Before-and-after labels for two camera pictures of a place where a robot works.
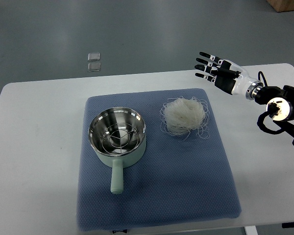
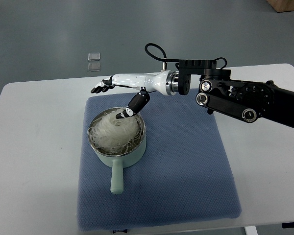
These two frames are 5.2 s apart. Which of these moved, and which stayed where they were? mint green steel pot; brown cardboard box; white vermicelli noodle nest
Moved: white vermicelli noodle nest
Stayed: brown cardboard box; mint green steel pot
